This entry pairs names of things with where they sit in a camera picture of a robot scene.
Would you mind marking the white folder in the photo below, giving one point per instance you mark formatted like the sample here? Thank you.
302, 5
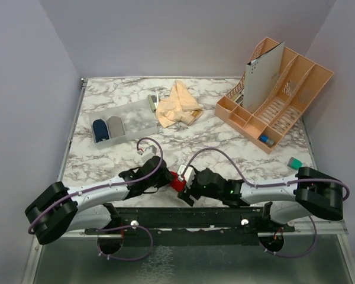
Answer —
261, 75

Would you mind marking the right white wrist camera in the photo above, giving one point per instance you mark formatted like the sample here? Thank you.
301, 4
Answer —
186, 174

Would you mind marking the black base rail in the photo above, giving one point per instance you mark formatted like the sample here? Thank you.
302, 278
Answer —
186, 226

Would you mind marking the navy rolled underwear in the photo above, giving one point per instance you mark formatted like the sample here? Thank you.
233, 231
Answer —
100, 130

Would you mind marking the red boxer underwear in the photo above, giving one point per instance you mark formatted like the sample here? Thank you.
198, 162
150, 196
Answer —
178, 183

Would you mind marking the grey rolled underwear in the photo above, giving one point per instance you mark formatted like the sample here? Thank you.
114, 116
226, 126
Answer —
115, 127

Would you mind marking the aluminium frame rail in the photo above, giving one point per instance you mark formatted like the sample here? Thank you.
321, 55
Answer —
75, 259

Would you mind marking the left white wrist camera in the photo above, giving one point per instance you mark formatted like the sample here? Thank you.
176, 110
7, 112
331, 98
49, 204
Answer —
148, 153

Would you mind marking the beige underwear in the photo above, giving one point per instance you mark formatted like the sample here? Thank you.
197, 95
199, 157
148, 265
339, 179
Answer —
180, 106

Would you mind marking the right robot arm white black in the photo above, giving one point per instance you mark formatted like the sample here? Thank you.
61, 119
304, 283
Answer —
307, 193

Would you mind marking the blue capped small bottle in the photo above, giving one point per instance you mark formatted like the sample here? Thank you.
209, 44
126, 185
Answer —
268, 141

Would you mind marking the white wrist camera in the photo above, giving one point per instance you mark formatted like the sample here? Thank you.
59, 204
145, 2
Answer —
186, 174
148, 153

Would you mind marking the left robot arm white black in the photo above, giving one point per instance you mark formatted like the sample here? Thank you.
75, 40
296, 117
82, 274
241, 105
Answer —
59, 209

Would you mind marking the peach desk organizer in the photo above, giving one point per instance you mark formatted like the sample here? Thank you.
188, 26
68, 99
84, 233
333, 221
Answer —
300, 81

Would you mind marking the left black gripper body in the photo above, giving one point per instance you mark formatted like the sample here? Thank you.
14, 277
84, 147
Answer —
164, 179

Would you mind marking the green grey eraser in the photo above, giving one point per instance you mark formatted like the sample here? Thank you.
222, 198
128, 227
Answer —
294, 163

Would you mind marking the clear plastic storage box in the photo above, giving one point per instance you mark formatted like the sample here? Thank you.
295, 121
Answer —
123, 123

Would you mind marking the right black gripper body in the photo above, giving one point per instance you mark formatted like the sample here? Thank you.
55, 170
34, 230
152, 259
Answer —
196, 190

